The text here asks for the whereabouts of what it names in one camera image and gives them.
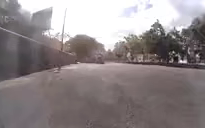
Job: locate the long grey wall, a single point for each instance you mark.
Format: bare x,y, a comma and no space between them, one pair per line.
23,55

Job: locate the low kerb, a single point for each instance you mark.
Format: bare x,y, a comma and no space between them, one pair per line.
176,64

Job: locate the vehicle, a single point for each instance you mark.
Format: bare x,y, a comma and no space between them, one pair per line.
99,58

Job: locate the grey asphalt road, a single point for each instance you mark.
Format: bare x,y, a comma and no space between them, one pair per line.
116,96

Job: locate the large round tree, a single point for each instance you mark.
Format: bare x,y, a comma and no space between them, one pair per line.
84,46

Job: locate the pole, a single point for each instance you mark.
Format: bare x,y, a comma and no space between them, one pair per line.
63,30

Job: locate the row of trees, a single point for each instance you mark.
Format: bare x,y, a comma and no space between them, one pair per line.
166,43

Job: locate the trees behind wall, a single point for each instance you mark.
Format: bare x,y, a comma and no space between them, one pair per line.
10,18

